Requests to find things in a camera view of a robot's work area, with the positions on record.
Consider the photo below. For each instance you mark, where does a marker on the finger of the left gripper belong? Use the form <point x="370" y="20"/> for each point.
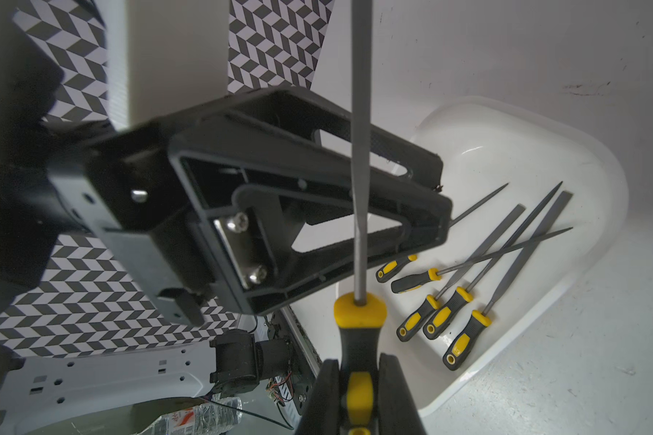
<point x="251" y="192"/>
<point x="370" y="147"/>

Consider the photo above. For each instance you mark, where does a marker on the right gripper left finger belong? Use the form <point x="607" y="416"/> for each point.
<point x="322" y="412"/>

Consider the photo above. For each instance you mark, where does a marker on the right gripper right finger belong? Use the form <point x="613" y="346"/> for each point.
<point x="397" y="413"/>

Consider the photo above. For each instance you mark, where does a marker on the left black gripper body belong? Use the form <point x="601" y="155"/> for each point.
<point x="83" y="176"/>

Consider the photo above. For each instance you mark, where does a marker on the white plastic storage box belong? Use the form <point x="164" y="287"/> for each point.
<point x="484" y="144"/>

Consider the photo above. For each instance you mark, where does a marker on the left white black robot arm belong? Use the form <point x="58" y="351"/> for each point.
<point x="37" y="392"/>

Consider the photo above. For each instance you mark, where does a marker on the left base wiring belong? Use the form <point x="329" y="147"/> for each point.
<point x="283" y="386"/>

